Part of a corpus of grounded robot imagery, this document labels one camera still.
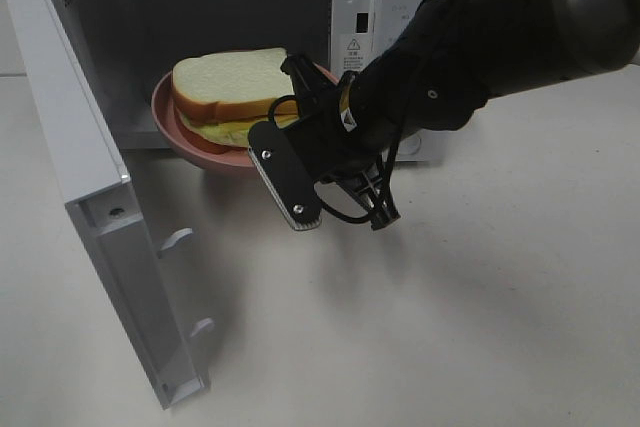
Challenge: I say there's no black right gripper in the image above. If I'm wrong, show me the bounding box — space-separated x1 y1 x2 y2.
281 54 400 231

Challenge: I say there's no white bread sandwich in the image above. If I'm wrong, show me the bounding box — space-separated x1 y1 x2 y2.
171 47 293 148

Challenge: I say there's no pink round plate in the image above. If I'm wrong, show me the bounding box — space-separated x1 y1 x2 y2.
150 62 340 171

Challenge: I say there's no white microwave door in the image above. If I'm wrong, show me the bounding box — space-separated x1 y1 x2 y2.
7 0 210 408

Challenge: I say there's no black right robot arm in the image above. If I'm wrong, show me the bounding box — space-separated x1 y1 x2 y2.
250 0 639 230

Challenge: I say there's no white microwave oven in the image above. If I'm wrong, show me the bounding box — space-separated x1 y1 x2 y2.
14 0 484 166

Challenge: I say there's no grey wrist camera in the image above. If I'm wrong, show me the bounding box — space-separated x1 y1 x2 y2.
248 121 322 232

